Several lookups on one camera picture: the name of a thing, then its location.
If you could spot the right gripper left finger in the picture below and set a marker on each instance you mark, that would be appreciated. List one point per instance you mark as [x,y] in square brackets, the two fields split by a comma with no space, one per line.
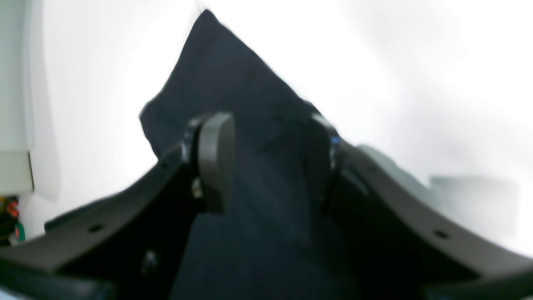
[129,246]

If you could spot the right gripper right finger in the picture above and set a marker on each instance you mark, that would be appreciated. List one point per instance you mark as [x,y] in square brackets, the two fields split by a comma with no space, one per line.
[400,248]

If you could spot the black T-shirt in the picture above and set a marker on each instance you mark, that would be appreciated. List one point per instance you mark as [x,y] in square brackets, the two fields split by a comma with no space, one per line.
[271,244]

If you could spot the white cabinet left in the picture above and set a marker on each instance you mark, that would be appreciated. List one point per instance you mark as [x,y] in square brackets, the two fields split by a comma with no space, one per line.
[15,166]

